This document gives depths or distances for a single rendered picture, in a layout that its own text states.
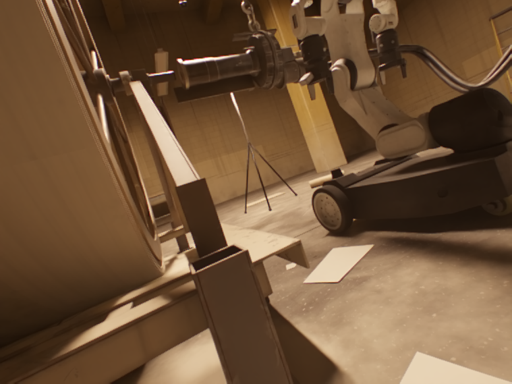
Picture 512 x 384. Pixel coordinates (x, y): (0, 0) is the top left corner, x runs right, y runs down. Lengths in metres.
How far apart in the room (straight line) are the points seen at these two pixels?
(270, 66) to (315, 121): 4.57
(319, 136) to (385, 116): 4.82
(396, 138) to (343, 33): 0.48
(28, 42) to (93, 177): 0.25
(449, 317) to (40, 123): 0.77
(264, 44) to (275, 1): 5.42
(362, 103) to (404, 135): 0.24
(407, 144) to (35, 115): 1.00
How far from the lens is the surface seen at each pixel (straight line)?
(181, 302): 0.50
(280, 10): 6.83
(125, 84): 1.40
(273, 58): 1.49
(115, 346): 0.52
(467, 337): 0.56
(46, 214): 0.71
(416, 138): 1.06
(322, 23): 1.18
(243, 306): 0.39
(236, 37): 1.63
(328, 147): 6.00
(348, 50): 1.26
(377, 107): 1.19
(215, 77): 1.47
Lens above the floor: 0.32
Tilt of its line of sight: 1 degrees up
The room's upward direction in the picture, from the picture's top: 19 degrees counter-clockwise
